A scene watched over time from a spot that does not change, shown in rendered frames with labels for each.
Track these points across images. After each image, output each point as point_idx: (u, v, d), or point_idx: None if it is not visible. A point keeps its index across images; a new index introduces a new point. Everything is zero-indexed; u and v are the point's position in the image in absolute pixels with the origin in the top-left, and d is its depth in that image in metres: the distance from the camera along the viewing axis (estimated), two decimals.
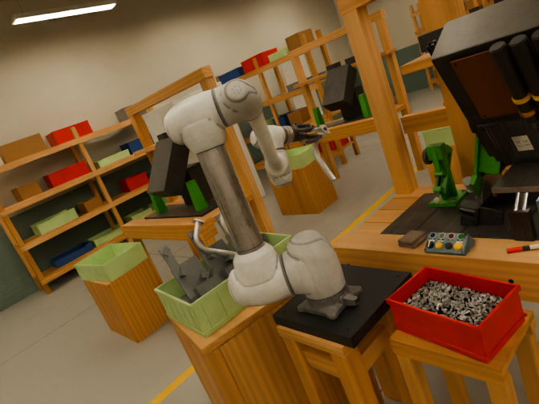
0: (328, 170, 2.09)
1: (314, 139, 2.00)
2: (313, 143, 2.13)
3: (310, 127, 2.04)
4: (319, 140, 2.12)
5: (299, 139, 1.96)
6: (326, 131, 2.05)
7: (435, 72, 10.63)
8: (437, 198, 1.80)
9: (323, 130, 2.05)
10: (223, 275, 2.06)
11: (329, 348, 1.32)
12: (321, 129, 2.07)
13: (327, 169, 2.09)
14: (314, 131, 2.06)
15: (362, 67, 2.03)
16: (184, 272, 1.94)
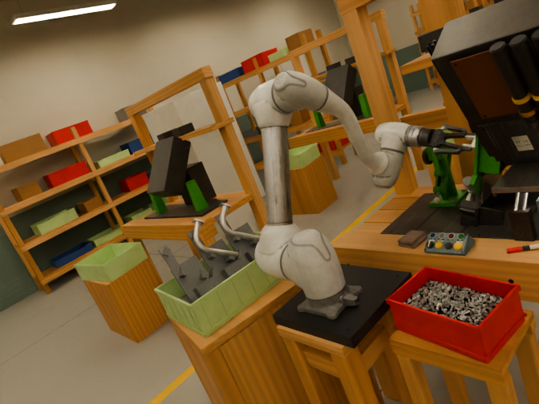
0: (469, 193, 1.59)
1: (448, 151, 1.58)
2: None
3: (460, 134, 1.57)
4: None
5: (429, 146, 1.65)
6: (474, 144, 1.52)
7: (435, 72, 10.63)
8: (437, 198, 1.80)
9: (472, 142, 1.52)
10: (223, 275, 2.06)
11: (329, 348, 1.32)
12: None
13: None
14: (469, 139, 1.56)
15: (362, 67, 2.03)
16: (184, 272, 1.94)
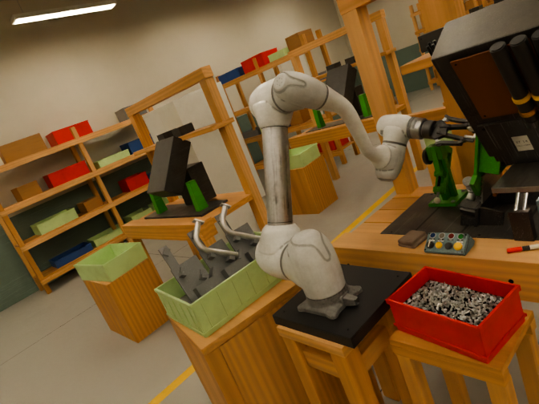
0: None
1: (451, 143, 1.58)
2: None
3: (463, 125, 1.57)
4: None
5: (431, 138, 1.64)
6: None
7: (435, 72, 10.63)
8: (437, 198, 1.80)
9: (475, 133, 1.52)
10: (223, 275, 2.06)
11: (329, 348, 1.32)
12: None
13: None
14: (472, 130, 1.56)
15: (362, 67, 2.03)
16: (184, 272, 1.94)
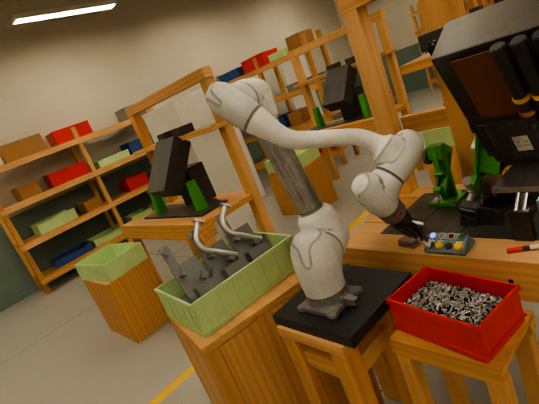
0: (469, 195, 1.59)
1: (403, 233, 1.47)
2: None
3: (419, 236, 1.44)
4: None
5: None
6: (474, 146, 1.52)
7: (435, 72, 10.63)
8: (437, 198, 1.80)
9: (472, 143, 1.52)
10: (223, 275, 2.06)
11: (329, 348, 1.32)
12: None
13: (470, 193, 1.59)
14: None
15: (362, 67, 2.03)
16: (184, 272, 1.94)
